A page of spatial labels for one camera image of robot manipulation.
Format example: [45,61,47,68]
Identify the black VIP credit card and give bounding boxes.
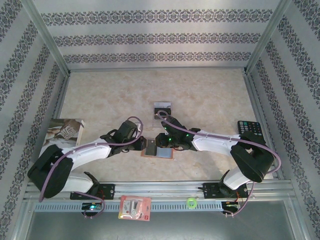
[145,138,158,156]
[154,107,173,116]

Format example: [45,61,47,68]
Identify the brown leather card holder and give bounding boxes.
[139,136,175,160]

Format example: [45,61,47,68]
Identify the clear acrylic card stand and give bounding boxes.
[151,100,174,129]

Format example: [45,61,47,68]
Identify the photo cover book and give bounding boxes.
[43,117,86,151]

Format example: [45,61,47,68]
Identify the red blister pack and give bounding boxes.
[117,194,153,222]

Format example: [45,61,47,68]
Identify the small controller board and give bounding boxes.
[222,201,242,211]
[81,202,104,212]

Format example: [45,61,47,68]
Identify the black calculator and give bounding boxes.
[236,120,263,137]

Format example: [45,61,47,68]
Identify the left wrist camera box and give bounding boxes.
[131,121,142,138]

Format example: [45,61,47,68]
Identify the aluminium mounting rail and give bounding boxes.
[23,181,293,200]

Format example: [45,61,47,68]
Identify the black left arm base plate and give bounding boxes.
[69,183,116,201]

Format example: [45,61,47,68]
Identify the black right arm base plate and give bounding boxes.
[202,182,250,200]

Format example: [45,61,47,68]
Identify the grey slotted cable duct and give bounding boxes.
[33,201,223,212]

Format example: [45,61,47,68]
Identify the aluminium back rail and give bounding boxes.
[68,66,247,73]

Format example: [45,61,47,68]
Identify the aluminium side rail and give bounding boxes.
[243,71,287,182]
[33,72,72,183]

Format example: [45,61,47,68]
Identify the aluminium frame post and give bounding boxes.
[23,0,72,76]
[244,0,293,76]

